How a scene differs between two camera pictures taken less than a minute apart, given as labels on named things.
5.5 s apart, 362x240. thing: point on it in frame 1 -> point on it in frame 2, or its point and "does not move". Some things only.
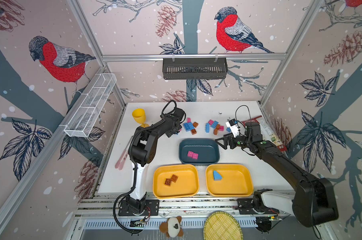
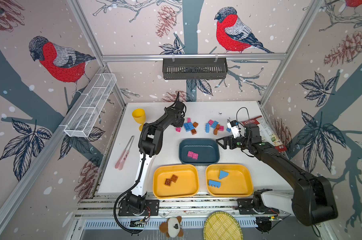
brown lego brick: x=168 y=182 does not move
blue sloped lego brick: x=216 y=176 -> x=222 y=174
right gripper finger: x=232 y=144 does not move
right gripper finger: x=225 y=139 does not move
